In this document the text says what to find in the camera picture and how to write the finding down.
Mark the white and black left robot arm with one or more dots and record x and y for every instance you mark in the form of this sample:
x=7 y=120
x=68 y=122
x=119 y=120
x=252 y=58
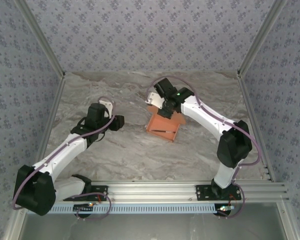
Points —
x=35 y=190

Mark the aluminium table side rail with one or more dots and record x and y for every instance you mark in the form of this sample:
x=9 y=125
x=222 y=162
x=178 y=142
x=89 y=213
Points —
x=248 y=105
x=55 y=105

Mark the thin black pen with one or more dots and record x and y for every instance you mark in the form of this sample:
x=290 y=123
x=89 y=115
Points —
x=162 y=130

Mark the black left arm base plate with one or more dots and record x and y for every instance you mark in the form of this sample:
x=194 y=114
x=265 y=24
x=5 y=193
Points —
x=100 y=193

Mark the aluminium frame post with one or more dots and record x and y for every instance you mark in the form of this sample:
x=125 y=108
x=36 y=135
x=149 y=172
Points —
x=259 y=37
x=43 y=37

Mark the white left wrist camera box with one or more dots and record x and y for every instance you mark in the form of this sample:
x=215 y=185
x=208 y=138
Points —
x=106 y=104

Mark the aluminium cross beam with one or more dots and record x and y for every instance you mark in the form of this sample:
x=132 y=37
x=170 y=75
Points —
x=152 y=191

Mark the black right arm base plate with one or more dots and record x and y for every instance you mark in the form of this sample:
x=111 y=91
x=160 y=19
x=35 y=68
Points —
x=202 y=192

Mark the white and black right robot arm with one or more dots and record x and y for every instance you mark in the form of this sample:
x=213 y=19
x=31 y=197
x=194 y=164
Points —
x=235 y=145

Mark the aluminium lower frame rail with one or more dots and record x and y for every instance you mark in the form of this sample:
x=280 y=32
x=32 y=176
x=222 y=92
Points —
x=15 y=225
x=287 y=222

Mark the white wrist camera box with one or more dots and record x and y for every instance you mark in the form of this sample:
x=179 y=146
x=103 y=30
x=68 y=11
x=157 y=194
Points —
x=153 y=100
x=106 y=104

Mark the grey metal panel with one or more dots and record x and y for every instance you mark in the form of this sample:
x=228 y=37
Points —
x=152 y=228

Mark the black adapter board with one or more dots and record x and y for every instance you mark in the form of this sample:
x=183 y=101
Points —
x=81 y=208
x=225 y=208

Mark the orange paper box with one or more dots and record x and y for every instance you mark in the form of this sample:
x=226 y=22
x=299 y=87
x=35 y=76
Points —
x=165 y=125

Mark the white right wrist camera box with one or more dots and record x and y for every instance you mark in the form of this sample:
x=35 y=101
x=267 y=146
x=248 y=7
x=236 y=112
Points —
x=153 y=100

